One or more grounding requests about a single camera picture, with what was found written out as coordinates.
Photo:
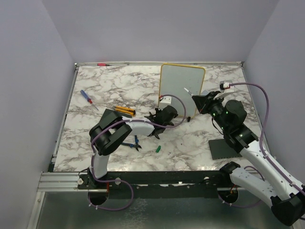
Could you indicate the red marker on rail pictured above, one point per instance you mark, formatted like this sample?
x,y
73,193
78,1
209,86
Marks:
x,y
103,64

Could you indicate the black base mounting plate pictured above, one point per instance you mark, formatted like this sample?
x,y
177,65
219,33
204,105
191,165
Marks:
x,y
170,184

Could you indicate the blue handled cutting pliers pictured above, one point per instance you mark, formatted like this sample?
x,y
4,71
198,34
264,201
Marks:
x,y
135,145

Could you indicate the blue red screwdriver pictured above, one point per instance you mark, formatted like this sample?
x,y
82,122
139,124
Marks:
x,y
88,99

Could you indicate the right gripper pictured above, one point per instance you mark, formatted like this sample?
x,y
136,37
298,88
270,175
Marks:
x,y
203,102

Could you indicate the yellow framed whiteboard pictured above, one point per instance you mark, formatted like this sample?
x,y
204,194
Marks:
x,y
180,82

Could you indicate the yellow utility knife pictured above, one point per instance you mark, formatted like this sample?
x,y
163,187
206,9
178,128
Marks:
x,y
125,110

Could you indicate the black grey wire stripper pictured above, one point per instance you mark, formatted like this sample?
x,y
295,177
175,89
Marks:
x,y
159,130

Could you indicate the grey whiteboard eraser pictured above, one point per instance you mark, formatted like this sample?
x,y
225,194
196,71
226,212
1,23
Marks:
x,y
205,92

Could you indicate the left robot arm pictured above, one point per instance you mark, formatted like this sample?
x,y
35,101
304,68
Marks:
x,y
114,127

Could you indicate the right black pad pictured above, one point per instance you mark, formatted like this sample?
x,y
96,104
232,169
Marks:
x,y
220,150

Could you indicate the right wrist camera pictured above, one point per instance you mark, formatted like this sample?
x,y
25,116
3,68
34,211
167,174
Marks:
x,y
225,90

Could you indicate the green marker cap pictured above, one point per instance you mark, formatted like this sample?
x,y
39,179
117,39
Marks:
x,y
158,149

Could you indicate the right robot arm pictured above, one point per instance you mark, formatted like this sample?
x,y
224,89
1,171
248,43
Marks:
x,y
282,192

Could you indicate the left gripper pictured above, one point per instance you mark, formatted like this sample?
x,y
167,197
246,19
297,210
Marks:
x,y
157,111

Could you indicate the aluminium frame rail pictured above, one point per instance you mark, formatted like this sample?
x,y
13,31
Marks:
x,y
58,182

